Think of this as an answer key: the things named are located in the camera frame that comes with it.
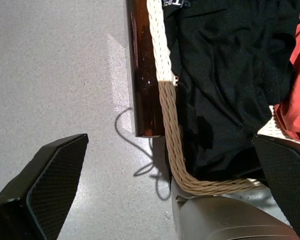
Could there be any red garment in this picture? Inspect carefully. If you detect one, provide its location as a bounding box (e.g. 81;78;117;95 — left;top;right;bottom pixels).
274;4;300;144

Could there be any black garment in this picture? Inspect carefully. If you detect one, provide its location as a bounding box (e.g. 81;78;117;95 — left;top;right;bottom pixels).
162;0;300;181

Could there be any pale woven laundry basket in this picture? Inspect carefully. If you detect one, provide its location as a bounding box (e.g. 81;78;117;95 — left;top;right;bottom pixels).
146;0;300;197

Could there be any silver robot leg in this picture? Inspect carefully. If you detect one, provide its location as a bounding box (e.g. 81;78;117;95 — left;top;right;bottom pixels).
171;178;300;240

